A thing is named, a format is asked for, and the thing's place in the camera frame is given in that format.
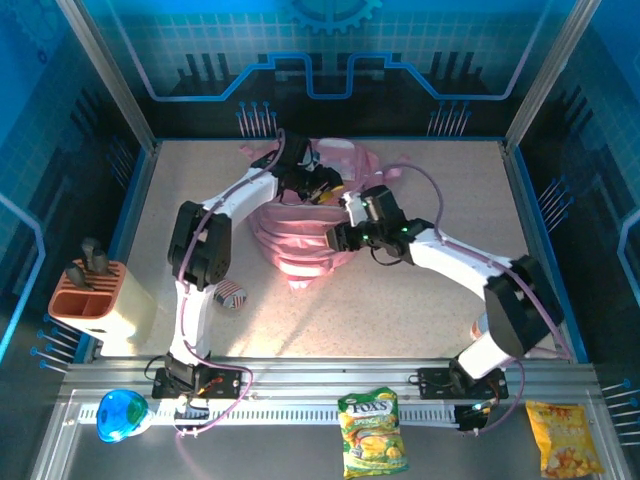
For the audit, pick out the pink backpack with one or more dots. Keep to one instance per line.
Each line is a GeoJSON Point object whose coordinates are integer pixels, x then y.
{"type": "Point", "coordinates": [300, 235]}

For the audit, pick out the flag print pouch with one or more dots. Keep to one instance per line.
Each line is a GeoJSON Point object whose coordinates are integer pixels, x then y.
{"type": "Point", "coordinates": [231, 296]}

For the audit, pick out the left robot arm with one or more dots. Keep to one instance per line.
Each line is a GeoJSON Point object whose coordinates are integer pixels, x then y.
{"type": "Point", "coordinates": [200, 245]}

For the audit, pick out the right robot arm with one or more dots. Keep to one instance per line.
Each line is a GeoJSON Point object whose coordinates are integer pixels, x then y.
{"type": "Point", "coordinates": [520, 310]}

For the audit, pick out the green candy bag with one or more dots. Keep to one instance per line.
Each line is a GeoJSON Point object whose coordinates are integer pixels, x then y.
{"type": "Point", "coordinates": [370, 435]}

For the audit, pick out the yellow snack bag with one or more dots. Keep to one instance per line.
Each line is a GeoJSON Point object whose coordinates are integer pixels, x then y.
{"type": "Point", "coordinates": [562, 440]}

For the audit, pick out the black right connector box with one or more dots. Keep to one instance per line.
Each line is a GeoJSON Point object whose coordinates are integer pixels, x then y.
{"type": "Point", "coordinates": [472, 417]}

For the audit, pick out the black connector box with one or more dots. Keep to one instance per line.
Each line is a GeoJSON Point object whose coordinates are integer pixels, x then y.
{"type": "Point", "coordinates": [192, 415]}
{"type": "Point", "coordinates": [472, 417]}

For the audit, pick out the black left connector box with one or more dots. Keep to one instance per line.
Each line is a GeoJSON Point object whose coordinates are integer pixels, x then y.
{"type": "Point", "coordinates": [192, 415]}

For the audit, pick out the orange and cream knife block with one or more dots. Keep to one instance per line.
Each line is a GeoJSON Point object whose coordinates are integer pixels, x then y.
{"type": "Point", "coordinates": [100, 310]}

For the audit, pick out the blue and green plastic ball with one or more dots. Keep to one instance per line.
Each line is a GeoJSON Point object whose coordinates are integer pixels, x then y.
{"type": "Point", "coordinates": [120, 415]}

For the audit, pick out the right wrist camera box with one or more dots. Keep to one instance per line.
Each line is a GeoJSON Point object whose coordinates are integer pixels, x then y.
{"type": "Point", "coordinates": [352, 210]}

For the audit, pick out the aluminium cross rail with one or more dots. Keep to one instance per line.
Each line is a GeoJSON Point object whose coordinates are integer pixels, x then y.
{"type": "Point", "coordinates": [325, 375]}

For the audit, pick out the aluminium side rail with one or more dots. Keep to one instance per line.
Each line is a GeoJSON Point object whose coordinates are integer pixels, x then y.
{"type": "Point", "coordinates": [532, 240]}
{"type": "Point", "coordinates": [140, 200]}

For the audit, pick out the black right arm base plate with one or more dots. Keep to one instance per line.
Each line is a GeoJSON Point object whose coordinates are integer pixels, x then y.
{"type": "Point", "coordinates": [435, 382]}

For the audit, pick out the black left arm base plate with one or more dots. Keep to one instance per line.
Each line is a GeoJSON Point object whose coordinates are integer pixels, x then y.
{"type": "Point", "coordinates": [232, 382]}

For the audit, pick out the aluminium frame post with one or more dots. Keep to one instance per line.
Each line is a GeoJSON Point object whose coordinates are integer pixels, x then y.
{"type": "Point", "coordinates": [110, 75]}
{"type": "Point", "coordinates": [548, 75]}

